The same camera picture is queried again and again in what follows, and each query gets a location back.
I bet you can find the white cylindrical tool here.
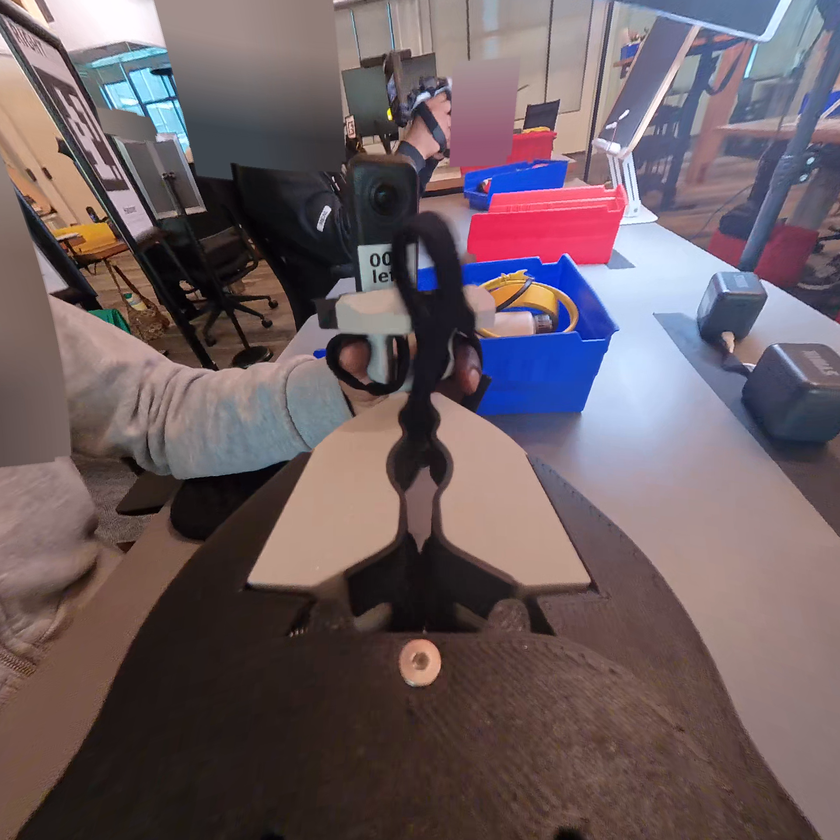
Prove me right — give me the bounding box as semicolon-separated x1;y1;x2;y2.
492;310;559;337

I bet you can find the black office chair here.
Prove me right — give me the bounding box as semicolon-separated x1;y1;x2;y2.
161;226;280;349

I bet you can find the red plastic bin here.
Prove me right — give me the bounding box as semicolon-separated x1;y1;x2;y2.
508;130;559;165
467;184;626;265

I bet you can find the blue plastic bin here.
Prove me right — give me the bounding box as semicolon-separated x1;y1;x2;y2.
463;159;569;212
314;255;620;416

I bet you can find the black fabric strap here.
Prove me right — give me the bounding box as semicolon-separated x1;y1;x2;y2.
387;211;480;490

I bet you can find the wide black tape patch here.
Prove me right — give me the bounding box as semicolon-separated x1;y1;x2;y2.
654;311;840;503

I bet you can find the floor stand with grey board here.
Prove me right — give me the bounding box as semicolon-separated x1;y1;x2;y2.
120;133;274;368

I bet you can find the dark green board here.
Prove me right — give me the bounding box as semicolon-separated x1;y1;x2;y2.
341;51;438;135

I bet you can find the grey desk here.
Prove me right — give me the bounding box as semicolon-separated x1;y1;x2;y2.
0;184;840;840

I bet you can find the yellow tape roll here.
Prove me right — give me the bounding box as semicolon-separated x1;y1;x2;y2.
518;282;573;316

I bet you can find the yellow cable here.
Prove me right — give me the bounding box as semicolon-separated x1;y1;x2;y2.
481;271;581;337

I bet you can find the woven bag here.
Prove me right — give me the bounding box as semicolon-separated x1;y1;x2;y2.
121;289;172;342

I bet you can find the red base block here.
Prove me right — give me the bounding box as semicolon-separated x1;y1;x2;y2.
709;223;821;287

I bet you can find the framed black white marker poster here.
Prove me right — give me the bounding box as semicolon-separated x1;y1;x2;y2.
0;12;158;240

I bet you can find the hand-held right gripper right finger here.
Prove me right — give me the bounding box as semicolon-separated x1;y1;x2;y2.
428;392;593;596

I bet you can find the person's left forearm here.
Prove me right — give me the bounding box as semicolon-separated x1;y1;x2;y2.
49;295;355;480

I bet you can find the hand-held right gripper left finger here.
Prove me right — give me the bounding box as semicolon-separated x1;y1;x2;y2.
247;402;409;593

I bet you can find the dark grey tripod pole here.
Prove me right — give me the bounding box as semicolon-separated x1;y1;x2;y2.
738;0;837;271

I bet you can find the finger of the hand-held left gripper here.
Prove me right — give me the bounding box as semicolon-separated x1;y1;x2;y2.
336;290;411;334
453;284;497;337

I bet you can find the white tablet stand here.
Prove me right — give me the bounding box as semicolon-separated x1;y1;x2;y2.
591;112;657;226

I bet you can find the dark grey power block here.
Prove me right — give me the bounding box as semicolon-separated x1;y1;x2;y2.
742;343;840;444
697;271;769;343

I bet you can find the person's left hand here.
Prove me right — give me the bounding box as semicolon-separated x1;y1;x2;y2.
331;336;487;399

